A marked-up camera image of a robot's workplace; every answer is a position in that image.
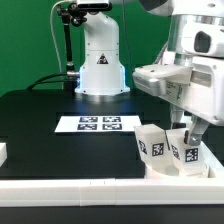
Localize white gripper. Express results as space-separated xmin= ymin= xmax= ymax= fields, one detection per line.
xmin=162 ymin=57 xmax=224 ymax=146

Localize white AprilTag base sheet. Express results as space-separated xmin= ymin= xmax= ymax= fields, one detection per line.
xmin=55 ymin=115 xmax=141 ymax=133

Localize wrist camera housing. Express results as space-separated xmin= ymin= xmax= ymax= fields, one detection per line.
xmin=133 ymin=64 xmax=192 ymax=96

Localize white U-shaped barrier frame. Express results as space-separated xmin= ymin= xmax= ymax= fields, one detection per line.
xmin=0 ymin=149 xmax=224 ymax=207

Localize black floor cables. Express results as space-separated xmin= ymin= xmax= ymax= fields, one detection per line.
xmin=26 ymin=72 xmax=79 ymax=91

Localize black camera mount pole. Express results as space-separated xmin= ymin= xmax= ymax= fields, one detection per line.
xmin=56 ymin=1 xmax=88 ymax=79

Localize rear camera on pole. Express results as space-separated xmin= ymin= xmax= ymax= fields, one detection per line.
xmin=77 ymin=0 xmax=110 ymax=9

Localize grey cable on pole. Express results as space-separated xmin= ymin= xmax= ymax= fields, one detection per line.
xmin=49 ymin=0 xmax=73 ymax=73

